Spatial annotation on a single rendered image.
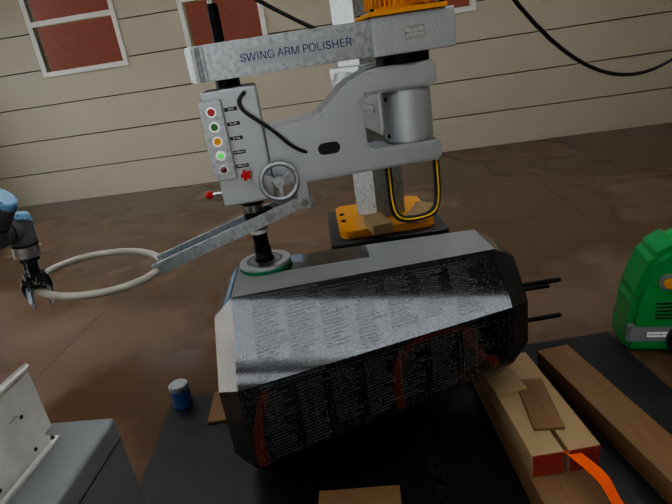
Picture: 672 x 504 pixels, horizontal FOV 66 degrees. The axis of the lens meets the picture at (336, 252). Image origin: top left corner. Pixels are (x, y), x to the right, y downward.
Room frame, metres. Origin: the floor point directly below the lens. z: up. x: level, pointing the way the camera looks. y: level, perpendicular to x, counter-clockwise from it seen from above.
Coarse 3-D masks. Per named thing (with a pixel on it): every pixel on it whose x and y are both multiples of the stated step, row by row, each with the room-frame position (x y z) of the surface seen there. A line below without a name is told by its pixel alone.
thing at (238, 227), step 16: (272, 208) 1.96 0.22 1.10; (288, 208) 1.95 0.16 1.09; (224, 224) 2.04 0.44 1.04; (240, 224) 1.94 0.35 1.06; (256, 224) 1.94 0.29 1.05; (192, 240) 2.03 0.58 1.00; (208, 240) 1.93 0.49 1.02; (224, 240) 1.93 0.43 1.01; (160, 256) 2.02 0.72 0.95; (176, 256) 1.92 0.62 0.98; (192, 256) 1.92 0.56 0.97; (160, 272) 1.91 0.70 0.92
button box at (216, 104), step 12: (204, 108) 1.87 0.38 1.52; (216, 108) 1.87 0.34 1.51; (204, 120) 1.87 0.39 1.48; (216, 120) 1.87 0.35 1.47; (204, 132) 1.87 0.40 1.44; (216, 132) 1.87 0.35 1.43; (228, 144) 1.87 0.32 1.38; (228, 156) 1.87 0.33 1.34; (216, 168) 1.87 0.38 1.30; (216, 180) 1.87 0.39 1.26
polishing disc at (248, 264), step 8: (248, 256) 2.07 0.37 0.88; (280, 256) 2.01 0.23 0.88; (288, 256) 1.99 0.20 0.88; (240, 264) 1.99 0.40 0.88; (248, 264) 1.97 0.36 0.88; (256, 264) 1.96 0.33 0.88; (264, 264) 1.94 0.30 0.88; (272, 264) 1.93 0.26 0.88; (280, 264) 1.92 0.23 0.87; (256, 272) 1.90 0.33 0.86
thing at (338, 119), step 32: (416, 64) 1.97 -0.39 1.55; (352, 96) 1.94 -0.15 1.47; (288, 128) 1.92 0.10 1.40; (320, 128) 1.93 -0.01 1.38; (352, 128) 1.94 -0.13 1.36; (288, 160) 1.92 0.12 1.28; (320, 160) 1.93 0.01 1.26; (352, 160) 1.94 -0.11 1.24; (384, 160) 1.95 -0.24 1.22; (416, 160) 1.96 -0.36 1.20
